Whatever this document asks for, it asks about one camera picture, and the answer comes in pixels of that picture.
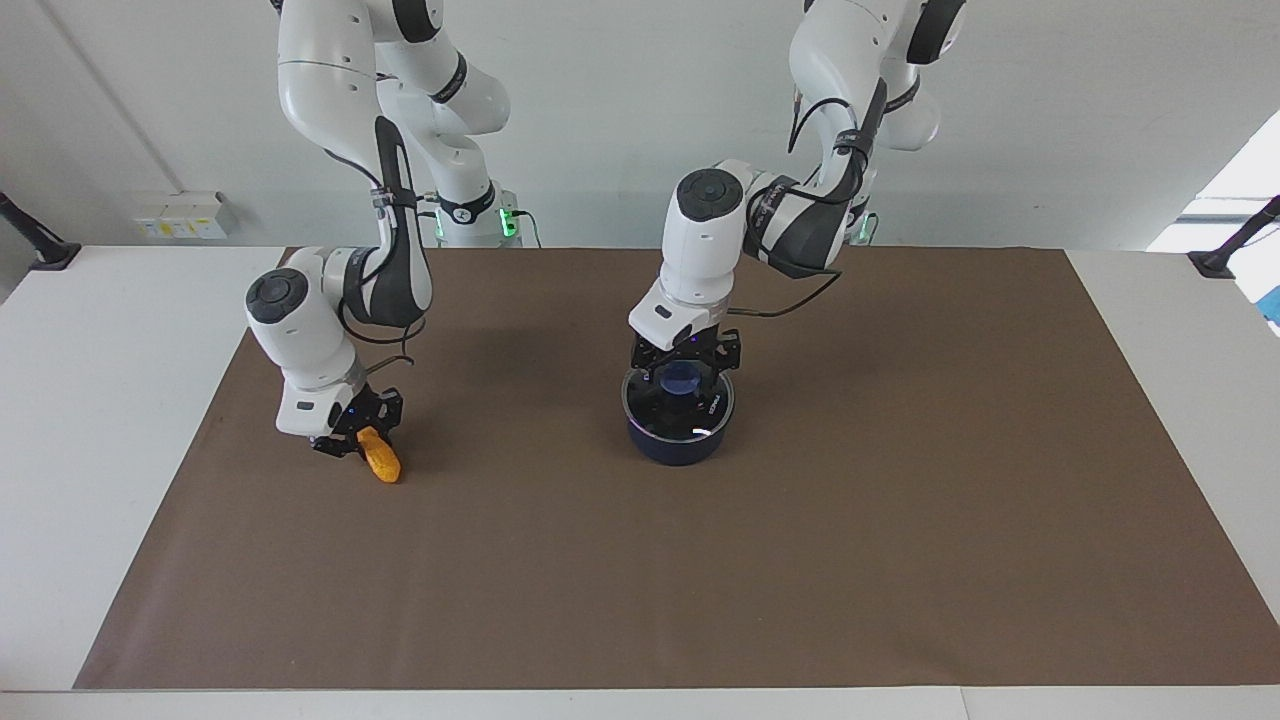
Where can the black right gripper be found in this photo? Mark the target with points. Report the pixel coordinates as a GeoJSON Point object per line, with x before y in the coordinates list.
{"type": "Point", "coordinates": [370, 408]}

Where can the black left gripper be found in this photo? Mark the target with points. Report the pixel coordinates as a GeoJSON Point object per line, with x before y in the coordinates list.
{"type": "Point", "coordinates": [718, 350]}

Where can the yellow toy corn cob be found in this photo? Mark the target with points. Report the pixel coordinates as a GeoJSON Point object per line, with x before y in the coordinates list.
{"type": "Point", "coordinates": [382, 460]}

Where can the glass lid with blue knob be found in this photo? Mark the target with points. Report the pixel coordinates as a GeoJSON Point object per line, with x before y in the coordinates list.
{"type": "Point", "coordinates": [702, 412]}

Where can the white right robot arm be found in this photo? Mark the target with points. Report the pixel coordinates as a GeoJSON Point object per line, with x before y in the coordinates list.
{"type": "Point", "coordinates": [300, 330]}

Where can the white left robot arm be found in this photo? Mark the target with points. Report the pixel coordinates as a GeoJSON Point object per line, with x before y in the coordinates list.
{"type": "Point", "coordinates": [705, 240]}

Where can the brown table mat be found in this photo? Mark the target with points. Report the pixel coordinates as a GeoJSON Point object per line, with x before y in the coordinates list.
{"type": "Point", "coordinates": [700, 560]}

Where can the black clamp stand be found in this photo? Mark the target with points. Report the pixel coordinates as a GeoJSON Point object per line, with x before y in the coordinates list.
{"type": "Point", "coordinates": [1230, 250]}
{"type": "Point", "coordinates": [40, 245]}

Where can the blue object at table edge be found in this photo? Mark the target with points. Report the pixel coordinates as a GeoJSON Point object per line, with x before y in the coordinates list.
{"type": "Point", "coordinates": [1273, 305]}

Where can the white wall socket box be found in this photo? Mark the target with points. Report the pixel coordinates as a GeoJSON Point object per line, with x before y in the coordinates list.
{"type": "Point", "coordinates": [185, 215]}

